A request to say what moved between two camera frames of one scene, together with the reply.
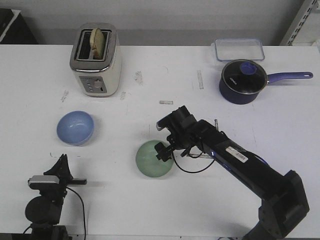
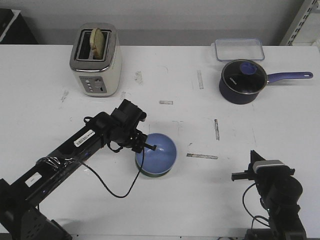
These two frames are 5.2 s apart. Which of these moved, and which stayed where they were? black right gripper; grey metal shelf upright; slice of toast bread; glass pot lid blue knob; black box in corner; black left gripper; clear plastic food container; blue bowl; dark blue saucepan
Moved: black right gripper; black left gripper; blue bowl
Stayed: clear plastic food container; grey metal shelf upright; dark blue saucepan; glass pot lid blue knob; slice of toast bread; black box in corner
